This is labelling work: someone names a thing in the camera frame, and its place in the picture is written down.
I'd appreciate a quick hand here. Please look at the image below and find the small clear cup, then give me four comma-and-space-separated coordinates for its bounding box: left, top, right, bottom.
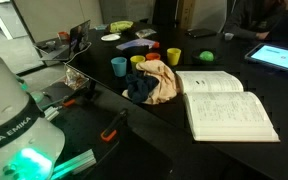
224, 32, 235, 42

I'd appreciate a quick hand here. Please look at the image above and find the open white book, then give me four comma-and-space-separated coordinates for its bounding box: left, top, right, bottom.
175, 70, 281, 144

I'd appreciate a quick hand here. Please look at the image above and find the seated person right hand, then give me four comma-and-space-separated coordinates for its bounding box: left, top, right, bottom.
255, 30, 271, 41

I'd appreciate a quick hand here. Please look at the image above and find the blue plastic cup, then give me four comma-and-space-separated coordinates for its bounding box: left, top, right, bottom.
110, 56, 128, 78

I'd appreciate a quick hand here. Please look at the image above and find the black clamp orange handle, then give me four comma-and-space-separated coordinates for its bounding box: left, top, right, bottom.
100, 108, 129, 143

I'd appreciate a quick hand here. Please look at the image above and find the white laptop cable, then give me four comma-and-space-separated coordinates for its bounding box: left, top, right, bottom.
64, 41, 93, 66

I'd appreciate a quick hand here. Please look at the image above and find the black clamp red handle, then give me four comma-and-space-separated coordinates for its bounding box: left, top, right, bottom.
40, 94, 78, 110

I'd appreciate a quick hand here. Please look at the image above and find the black phone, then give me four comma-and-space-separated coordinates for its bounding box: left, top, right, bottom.
186, 28, 218, 38

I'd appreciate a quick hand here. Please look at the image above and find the orange jar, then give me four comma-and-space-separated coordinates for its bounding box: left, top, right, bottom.
57, 31, 70, 43

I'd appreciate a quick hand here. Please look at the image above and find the purple UIST book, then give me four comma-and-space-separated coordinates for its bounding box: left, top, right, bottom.
115, 38, 158, 51

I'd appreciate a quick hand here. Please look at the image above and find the person in dark sweater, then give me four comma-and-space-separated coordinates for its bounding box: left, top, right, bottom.
223, 0, 288, 41

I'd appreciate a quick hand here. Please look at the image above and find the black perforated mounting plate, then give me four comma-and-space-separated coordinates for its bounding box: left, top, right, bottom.
38, 81, 173, 180

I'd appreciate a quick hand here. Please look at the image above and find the orange plastic cup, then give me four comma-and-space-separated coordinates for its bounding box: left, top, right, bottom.
145, 52, 162, 62

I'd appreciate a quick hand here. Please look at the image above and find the short yellow plastic cup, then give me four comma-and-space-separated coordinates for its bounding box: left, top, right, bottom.
129, 54, 147, 73

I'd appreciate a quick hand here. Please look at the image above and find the long aluminium extrusion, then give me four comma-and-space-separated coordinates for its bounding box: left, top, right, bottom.
50, 148, 97, 180

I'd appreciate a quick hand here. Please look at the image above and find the grey laptop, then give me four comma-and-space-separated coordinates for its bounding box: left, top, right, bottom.
39, 19, 92, 63

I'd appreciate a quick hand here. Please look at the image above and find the black bowl with green ball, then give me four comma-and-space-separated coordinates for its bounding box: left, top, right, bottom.
191, 48, 222, 65

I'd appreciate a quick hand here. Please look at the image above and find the green ball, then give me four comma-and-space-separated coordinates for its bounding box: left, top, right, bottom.
198, 50, 215, 62

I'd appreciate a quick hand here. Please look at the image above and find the crumpled shiny foil bag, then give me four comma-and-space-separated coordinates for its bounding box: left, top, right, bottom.
63, 66, 90, 91

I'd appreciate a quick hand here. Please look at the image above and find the tablet with lit screen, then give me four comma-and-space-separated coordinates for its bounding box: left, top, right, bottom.
244, 42, 288, 76

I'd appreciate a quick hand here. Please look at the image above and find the beige crumpled cloth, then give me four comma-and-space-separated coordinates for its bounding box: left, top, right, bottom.
122, 59, 180, 106

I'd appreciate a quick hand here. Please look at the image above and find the short aluminium extrusion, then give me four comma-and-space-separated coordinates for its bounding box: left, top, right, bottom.
43, 105, 60, 122

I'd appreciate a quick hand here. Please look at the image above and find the tall yellow plastic cup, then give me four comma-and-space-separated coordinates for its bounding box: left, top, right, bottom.
166, 47, 182, 67

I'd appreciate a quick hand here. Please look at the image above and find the clear plastic bag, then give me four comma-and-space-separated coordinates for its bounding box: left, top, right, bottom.
134, 28, 158, 39

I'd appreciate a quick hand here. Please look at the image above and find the dark blue crumpled cloth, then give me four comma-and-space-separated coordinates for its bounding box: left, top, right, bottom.
124, 73, 160, 104

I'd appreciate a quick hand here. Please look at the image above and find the white round plate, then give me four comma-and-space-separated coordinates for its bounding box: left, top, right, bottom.
100, 33, 122, 42

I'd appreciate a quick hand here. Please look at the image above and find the brown cardboard box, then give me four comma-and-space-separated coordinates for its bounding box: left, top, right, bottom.
177, 0, 197, 30

